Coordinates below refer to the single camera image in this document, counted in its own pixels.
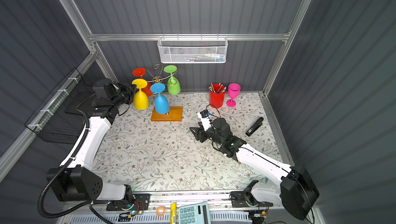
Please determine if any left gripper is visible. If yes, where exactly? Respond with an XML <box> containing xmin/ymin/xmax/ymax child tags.
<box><xmin>111</xmin><ymin>82</ymin><xmax>134</xmax><ymax>110</ymax></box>

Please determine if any gold rack with wooden base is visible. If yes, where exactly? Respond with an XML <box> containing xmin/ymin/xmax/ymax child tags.
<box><xmin>146</xmin><ymin>64</ymin><xmax>183</xmax><ymax>122</ymax></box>

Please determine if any pink wine glass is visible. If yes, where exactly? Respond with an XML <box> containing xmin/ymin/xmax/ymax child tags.
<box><xmin>226</xmin><ymin>83</ymin><xmax>241</xmax><ymax>108</ymax></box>

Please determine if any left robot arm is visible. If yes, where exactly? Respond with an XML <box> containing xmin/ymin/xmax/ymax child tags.
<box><xmin>37</xmin><ymin>79</ymin><xmax>137</xmax><ymax>218</ymax></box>

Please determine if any yellow wine glass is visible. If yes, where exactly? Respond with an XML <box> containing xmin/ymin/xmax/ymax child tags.
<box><xmin>132</xmin><ymin>79</ymin><xmax>149</xmax><ymax>110</ymax></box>

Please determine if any red-orange wine glass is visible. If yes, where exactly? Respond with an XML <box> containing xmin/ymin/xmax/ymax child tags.
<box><xmin>133</xmin><ymin>67</ymin><xmax>153</xmax><ymax>97</ymax></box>

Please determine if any blue wine glass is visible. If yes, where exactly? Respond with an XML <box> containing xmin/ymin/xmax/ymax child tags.
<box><xmin>150</xmin><ymin>83</ymin><xmax>170</xmax><ymax>114</ymax></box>

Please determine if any green wine glass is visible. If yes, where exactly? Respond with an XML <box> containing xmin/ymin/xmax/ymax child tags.
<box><xmin>164</xmin><ymin>65</ymin><xmax>181</xmax><ymax>95</ymax></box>

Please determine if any red pen cup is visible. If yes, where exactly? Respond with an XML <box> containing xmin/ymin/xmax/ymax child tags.
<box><xmin>209</xmin><ymin>83</ymin><xmax>226</xmax><ymax>108</ymax></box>

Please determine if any black stapler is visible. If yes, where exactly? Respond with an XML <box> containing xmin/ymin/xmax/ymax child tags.
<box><xmin>245</xmin><ymin>117</ymin><xmax>264</xmax><ymax>136</ymax></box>

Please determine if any yellow glue stick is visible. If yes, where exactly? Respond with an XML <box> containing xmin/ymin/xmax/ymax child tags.
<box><xmin>170</xmin><ymin>202</ymin><xmax>177</xmax><ymax>224</ymax></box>

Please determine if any calculator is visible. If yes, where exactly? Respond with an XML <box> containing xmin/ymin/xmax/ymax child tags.
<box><xmin>177</xmin><ymin>202</ymin><xmax>211</xmax><ymax>224</ymax></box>

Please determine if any orange rubber band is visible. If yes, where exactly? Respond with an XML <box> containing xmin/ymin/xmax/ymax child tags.
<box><xmin>156</xmin><ymin>206</ymin><xmax>167</xmax><ymax>217</ymax></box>

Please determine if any black wire basket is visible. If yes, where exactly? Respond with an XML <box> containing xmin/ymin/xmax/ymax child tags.
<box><xmin>25</xmin><ymin>64</ymin><xmax>105</xmax><ymax>144</ymax></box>

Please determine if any white wire mesh basket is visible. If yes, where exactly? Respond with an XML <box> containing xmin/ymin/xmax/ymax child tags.
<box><xmin>157</xmin><ymin>36</ymin><xmax>229</xmax><ymax>64</ymax></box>

